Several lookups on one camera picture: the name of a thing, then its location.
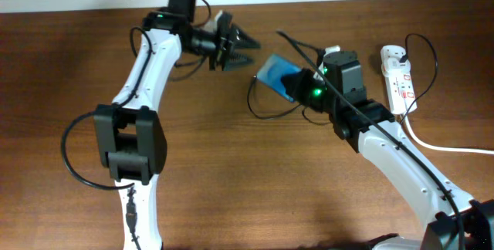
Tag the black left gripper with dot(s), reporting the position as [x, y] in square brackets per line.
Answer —
[222, 50]

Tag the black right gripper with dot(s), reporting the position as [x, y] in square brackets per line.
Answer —
[295, 84]

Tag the blue smartphone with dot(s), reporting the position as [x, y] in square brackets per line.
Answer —
[273, 70]

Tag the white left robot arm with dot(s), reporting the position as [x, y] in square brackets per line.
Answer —
[130, 138]

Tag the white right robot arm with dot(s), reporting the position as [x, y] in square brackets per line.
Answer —
[452, 218]

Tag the white USB charger adapter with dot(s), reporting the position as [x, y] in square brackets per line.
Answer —
[392, 65]

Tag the white power strip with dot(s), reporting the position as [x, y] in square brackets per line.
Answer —
[400, 93]

